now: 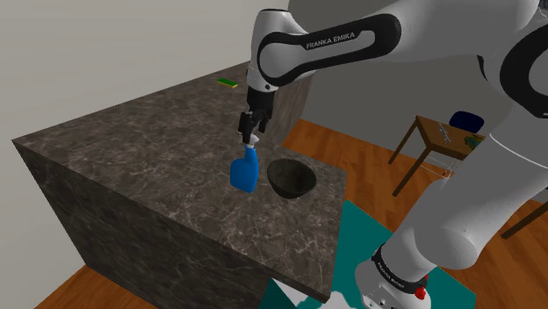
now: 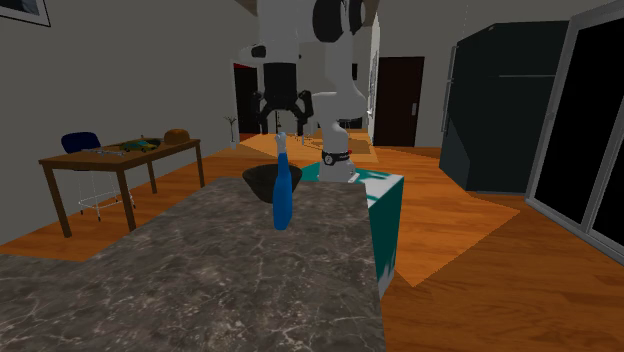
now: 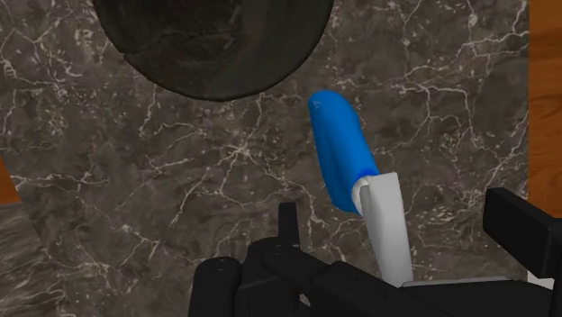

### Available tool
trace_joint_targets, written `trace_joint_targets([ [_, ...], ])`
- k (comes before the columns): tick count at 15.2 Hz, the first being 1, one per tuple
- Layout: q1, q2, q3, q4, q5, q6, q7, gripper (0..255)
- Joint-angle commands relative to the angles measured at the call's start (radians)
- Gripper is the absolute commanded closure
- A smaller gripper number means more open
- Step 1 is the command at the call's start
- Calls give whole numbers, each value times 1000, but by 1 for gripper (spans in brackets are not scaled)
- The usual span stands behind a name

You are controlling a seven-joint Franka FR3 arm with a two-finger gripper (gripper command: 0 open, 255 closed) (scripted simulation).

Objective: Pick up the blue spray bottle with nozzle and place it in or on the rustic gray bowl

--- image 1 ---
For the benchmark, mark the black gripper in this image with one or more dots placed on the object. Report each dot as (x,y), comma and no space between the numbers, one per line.
(260,101)

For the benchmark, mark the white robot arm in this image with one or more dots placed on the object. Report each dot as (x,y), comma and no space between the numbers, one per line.
(462,205)

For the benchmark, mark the blue spray bottle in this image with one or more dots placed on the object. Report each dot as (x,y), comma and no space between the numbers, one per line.
(244,171)

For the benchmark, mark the green and yellow sponge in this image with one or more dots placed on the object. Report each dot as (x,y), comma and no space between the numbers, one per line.
(227,82)

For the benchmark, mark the black bowl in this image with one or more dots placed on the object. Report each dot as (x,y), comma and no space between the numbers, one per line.
(292,179)

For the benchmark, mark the teal robot stand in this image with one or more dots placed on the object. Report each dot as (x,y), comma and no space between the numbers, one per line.
(364,244)

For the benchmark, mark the brown wooden table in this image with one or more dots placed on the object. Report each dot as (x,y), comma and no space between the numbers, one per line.
(432,137)

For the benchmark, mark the dark blue chair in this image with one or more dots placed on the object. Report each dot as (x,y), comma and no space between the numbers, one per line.
(465,121)

